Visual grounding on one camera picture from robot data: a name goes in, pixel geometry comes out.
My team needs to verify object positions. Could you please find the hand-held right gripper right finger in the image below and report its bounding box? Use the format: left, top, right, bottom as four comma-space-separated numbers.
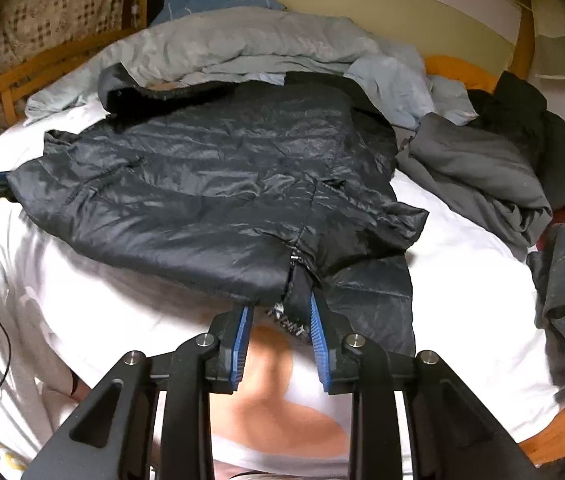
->
309, 287, 533, 480

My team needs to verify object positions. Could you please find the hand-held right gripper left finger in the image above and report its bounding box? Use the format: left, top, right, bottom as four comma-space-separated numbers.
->
21, 304, 256, 480

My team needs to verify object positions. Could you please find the black puffer jacket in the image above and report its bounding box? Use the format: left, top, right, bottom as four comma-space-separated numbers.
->
6, 62, 430, 356

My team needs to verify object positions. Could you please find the white bed sheet orange print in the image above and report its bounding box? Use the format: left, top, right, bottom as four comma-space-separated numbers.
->
0, 85, 565, 480

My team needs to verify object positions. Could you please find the blue pillow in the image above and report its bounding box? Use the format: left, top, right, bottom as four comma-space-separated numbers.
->
150, 0, 285, 28

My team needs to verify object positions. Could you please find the light blue quilt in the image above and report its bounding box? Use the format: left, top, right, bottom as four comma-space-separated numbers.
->
25, 7, 478, 128

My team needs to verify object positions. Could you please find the orange pillow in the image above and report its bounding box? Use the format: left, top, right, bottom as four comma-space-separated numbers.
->
425, 54, 500, 95

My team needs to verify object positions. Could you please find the black garment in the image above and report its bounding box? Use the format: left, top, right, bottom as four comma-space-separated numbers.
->
467, 71, 565, 211

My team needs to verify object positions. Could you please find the cream padded headboard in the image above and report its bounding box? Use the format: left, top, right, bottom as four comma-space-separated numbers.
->
226, 0, 523, 61

